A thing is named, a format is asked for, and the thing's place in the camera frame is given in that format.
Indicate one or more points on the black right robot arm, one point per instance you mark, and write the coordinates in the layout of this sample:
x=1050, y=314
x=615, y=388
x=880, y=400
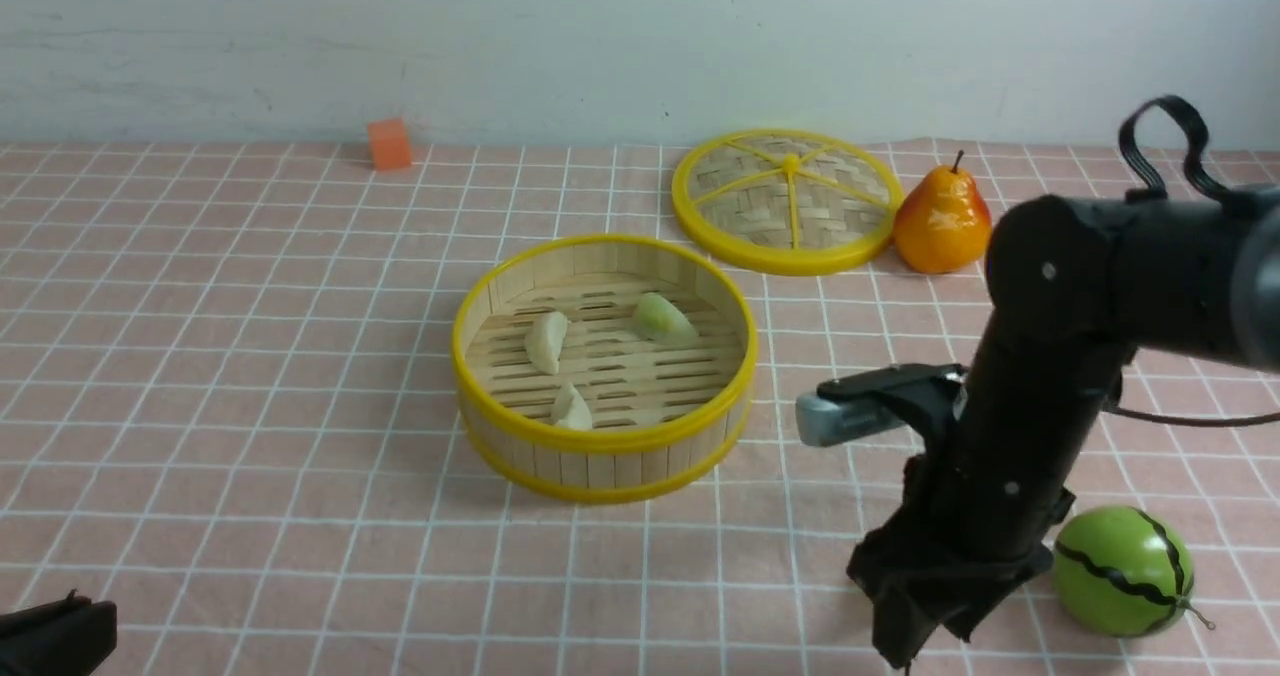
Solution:
x=1077, y=287

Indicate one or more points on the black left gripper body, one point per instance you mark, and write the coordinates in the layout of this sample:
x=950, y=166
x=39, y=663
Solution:
x=69, y=637

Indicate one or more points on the orange foam cube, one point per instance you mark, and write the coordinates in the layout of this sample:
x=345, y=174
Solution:
x=390, y=145

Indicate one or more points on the green toy watermelon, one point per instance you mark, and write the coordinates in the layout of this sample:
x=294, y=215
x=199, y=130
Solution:
x=1121, y=572

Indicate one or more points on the pale green dumpling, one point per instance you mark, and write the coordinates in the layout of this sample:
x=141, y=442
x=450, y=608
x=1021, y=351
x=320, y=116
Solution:
x=660, y=321

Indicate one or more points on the orange yellow toy pear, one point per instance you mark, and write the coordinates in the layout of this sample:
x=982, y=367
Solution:
x=944, y=224

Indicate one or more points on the yellow woven steamer lid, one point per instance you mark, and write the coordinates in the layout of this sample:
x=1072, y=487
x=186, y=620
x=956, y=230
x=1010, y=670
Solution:
x=786, y=202

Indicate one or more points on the bamboo steamer tray yellow rim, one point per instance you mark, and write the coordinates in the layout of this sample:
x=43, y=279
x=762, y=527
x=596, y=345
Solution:
x=663, y=416

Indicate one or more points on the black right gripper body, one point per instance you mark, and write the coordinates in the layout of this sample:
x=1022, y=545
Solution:
x=916, y=584

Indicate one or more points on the pink checkered tablecloth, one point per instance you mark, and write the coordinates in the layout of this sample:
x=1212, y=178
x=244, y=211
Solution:
x=228, y=406

